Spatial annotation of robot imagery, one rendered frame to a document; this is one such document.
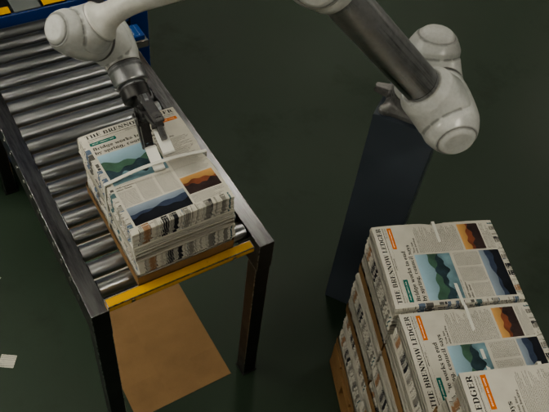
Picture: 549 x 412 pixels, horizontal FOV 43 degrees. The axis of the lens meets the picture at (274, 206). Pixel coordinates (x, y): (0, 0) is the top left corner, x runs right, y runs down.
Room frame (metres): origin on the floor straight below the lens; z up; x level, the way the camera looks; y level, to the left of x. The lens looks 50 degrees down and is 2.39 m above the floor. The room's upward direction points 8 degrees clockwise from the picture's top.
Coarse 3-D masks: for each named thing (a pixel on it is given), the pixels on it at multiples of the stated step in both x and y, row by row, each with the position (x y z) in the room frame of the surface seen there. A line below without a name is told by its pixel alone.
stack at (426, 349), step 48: (384, 240) 1.25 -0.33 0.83; (432, 240) 1.27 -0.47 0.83; (480, 240) 1.30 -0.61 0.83; (384, 288) 1.12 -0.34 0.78; (432, 288) 1.11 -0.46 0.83; (480, 288) 1.13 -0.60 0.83; (384, 336) 1.03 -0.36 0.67; (432, 336) 0.96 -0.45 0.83; (480, 336) 0.98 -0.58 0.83; (528, 336) 1.00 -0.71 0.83; (336, 384) 1.19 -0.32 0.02; (384, 384) 0.94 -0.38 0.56; (432, 384) 0.82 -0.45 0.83
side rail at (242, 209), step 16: (96, 0) 2.24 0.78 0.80; (144, 64) 1.91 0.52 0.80; (160, 80) 1.84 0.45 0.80; (160, 96) 1.75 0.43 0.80; (176, 112) 1.69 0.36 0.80; (192, 128) 1.62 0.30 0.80; (224, 176) 1.44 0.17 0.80; (240, 208) 1.32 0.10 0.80; (256, 224) 1.27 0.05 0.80; (256, 240) 1.21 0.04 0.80; (272, 240) 1.21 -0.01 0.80; (256, 256) 1.19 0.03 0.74
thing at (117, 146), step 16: (160, 112) 1.43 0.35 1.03; (112, 128) 1.34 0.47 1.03; (128, 128) 1.35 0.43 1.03; (176, 128) 1.37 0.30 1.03; (80, 144) 1.27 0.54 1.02; (96, 144) 1.28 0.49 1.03; (112, 144) 1.28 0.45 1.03; (128, 144) 1.29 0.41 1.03; (176, 144) 1.32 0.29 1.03; (192, 144) 1.32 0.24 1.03; (96, 160) 1.22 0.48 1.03; (112, 160) 1.22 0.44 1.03; (128, 160) 1.23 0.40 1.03; (144, 160) 1.24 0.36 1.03; (96, 176) 1.18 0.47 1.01; (96, 192) 1.23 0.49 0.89
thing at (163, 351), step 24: (168, 288) 1.52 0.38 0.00; (120, 312) 1.37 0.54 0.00; (144, 312) 1.39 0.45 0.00; (168, 312) 1.40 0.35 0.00; (192, 312) 1.42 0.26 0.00; (120, 336) 1.27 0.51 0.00; (144, 336) 1.29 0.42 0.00; (168, 336) 1.30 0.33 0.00; (192, 336) 1.31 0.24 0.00; (120, 360) 1.17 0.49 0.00; (144, 360) 1.19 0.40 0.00; (168, 360) 1.20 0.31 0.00; (192, 360) 1.21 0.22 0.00; (216, 360) 1.23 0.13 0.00; (144, 384) 1.09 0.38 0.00; (168, 384) 1.11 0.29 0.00; (192, 384) 1.12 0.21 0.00; (144, 408) 1.01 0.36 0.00
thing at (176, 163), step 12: (168, 156) 1.27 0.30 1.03; (192, 156) 1.28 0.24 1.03; (204, 156) 1.29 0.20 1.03; (120, 168) 1.20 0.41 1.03; (132, 168) 1.21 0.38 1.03; (168, 168) 1.23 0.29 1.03; (108, 180) 1.16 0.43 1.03; (120, 180) 1.16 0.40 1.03; (132, 180) 1.17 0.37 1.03; (144, 180) 1.17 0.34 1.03; (108, 192) 1.12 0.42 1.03; (108, 204) 1.14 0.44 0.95
